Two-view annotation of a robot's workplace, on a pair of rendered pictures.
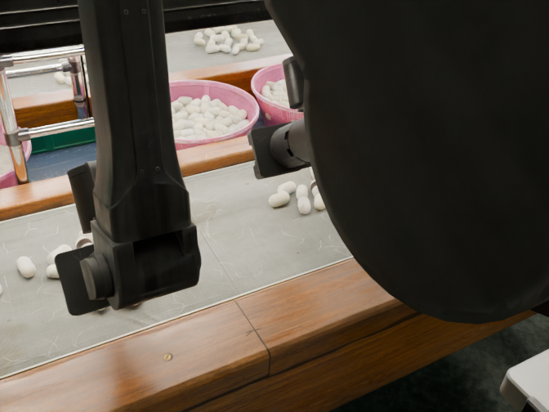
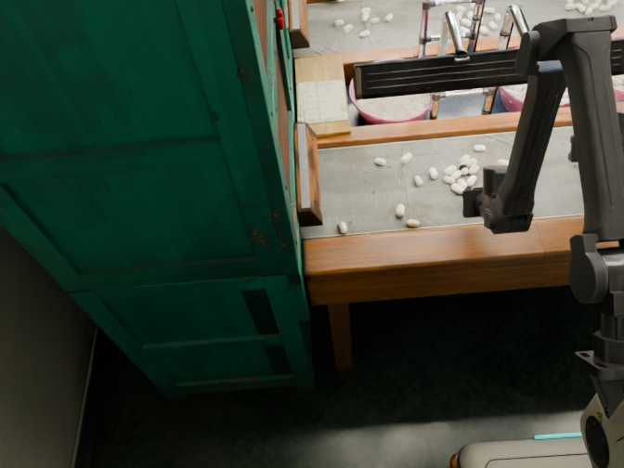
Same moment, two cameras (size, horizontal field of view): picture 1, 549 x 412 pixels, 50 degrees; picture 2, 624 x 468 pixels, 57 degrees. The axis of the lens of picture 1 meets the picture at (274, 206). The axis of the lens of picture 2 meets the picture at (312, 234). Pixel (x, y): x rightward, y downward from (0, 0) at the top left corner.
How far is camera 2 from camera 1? 0.80 m
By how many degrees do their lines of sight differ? 31
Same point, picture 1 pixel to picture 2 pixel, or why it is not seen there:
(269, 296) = (553, 225)
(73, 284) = (468, 204)
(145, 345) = (487, 233)
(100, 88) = (515, 166)
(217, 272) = not seen: hidden behind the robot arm
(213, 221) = not seen: hidden behind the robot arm
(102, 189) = (502, 194)
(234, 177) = (555, 136)
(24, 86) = (433, 28)
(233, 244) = (542, 186)
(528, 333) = not seen: outside the picture
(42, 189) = (444, 125)
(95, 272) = (491, 221)
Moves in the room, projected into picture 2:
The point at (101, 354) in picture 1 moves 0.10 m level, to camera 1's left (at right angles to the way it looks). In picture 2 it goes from (467, 231) to (429, 217)
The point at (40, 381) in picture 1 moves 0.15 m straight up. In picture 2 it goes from (440, 236) to (448, 201)
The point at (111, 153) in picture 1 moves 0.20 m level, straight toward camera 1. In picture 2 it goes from (512, 187) to (513, 278)
